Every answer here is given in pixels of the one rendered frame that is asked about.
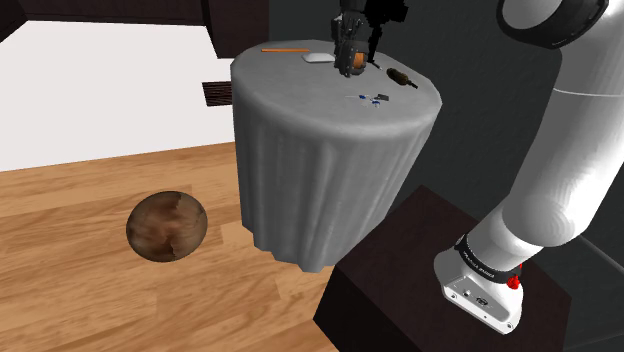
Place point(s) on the round table with grey cloth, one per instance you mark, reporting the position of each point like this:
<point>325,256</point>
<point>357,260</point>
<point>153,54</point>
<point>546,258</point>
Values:
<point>317,170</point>

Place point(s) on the blue and white small object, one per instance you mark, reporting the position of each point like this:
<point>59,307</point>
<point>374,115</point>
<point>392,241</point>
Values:
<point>366,100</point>

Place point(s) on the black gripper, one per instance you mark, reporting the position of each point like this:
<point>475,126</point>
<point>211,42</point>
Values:
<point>347,27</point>

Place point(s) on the orange round object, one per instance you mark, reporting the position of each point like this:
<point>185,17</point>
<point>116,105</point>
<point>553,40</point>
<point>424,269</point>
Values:
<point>358,61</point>

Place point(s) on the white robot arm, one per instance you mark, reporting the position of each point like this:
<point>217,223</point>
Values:
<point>560,161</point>

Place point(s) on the dark robot stand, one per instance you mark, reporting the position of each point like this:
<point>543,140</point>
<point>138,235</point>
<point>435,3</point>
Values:
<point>390,287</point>

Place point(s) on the dark brown bottle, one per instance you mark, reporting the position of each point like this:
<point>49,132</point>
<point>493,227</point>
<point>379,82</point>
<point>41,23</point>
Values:
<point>398,77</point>

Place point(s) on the dark wooden shelf board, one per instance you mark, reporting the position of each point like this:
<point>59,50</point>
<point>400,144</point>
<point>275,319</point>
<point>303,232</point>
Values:
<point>218,93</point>

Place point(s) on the small dark grey object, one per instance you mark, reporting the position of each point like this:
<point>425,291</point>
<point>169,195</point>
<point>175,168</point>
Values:
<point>382,97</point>

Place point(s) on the orange pencil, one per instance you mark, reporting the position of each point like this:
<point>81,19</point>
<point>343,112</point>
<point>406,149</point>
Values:
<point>285,50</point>

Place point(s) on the white flat soap bar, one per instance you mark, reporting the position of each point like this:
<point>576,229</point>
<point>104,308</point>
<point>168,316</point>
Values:
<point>318,58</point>

